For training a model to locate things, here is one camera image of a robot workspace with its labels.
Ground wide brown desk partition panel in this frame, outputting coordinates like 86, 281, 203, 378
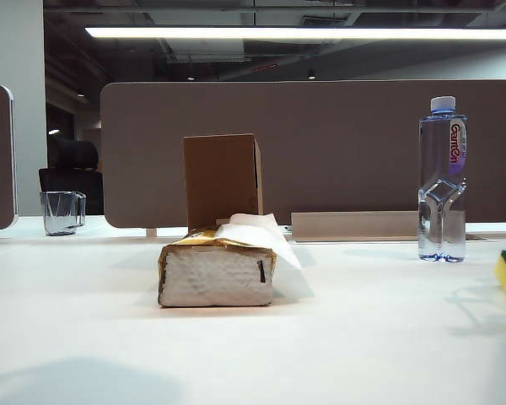
99, 78, 506, 237

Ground clear plastic water bottle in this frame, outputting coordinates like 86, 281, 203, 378
417, 94, 469, 264

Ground black office chair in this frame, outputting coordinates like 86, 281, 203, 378
38, 136, 105, 217

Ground gold foil tissue pack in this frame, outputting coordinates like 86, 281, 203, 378
156, 226, 277, 308

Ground beige cable tray flap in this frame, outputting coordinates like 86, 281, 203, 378
290, 210, 423, 243

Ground long ceiling light strip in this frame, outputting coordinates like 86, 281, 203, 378
83, 25, 506, 41

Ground white tissue sheet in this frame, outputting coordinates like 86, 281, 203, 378
213, 212, 315, 299

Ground clear glass cup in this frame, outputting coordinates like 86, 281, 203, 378
39, 190, 88, 237

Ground brown cardboard box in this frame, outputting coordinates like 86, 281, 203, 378
182, 132, 265, 231

